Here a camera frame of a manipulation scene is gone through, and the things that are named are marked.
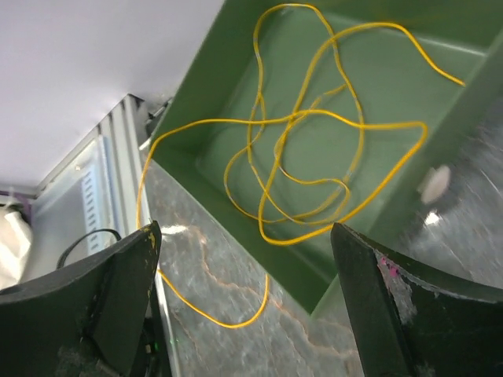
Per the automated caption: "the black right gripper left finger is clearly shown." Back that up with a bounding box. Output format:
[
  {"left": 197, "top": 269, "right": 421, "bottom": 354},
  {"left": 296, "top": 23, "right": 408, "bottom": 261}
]
[{"left": 1, "top": 221, "right": 162, "bottom": 376}]

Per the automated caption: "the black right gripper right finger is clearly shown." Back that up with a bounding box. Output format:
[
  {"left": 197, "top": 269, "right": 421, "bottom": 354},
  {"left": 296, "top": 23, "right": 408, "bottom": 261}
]
[{"left": 331, "top": 223, "right": 502, "bottom": 376}]

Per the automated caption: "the yellow wire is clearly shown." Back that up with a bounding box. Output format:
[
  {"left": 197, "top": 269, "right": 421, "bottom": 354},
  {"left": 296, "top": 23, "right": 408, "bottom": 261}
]
[
  {"left": 223, "top": 2, "right": 467, "bottom": 229},
  {"left": 136, "top": 109, "right": 429, "bottom": 329}
]

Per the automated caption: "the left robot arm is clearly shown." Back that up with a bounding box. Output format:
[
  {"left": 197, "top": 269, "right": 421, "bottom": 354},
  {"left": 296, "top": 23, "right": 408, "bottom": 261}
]
[{"left": 1, "top": 206, "right": 33, "bottom": 290}]

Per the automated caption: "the green plastic tray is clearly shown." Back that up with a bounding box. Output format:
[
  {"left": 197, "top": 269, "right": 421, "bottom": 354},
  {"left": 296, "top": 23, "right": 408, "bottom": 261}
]
[{"left": 154, "top": 1, "right": 502, "bottom": 313}]

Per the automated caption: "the light blue cable duct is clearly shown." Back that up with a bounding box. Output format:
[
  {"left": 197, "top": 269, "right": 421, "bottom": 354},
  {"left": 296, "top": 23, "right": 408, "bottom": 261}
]
[{"left": 81, "top": 137, "right": 115, "bottom": 255}]

